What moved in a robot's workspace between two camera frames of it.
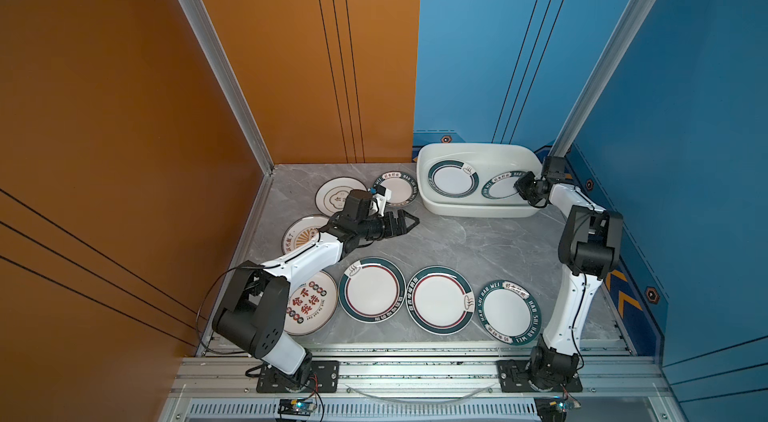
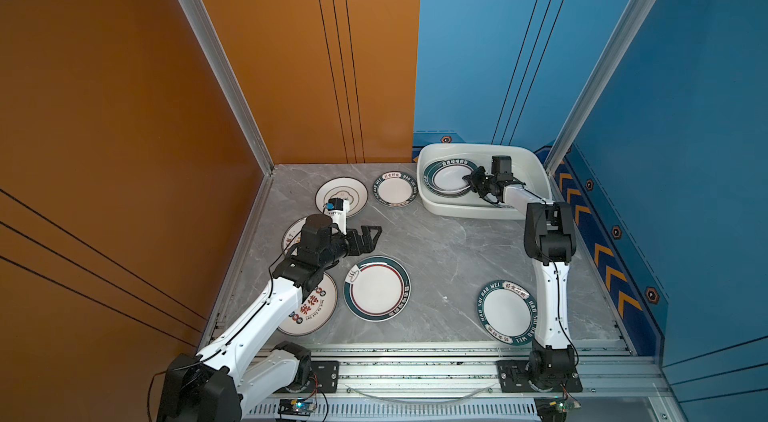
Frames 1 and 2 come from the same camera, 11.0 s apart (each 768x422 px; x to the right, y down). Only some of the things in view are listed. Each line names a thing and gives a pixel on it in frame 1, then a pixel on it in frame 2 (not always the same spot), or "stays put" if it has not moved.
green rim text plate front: (509, 313) stays put
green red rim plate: (440, 300) -> (446, 177)
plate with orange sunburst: (302, 232) stays put
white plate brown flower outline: (333, 194) stays put
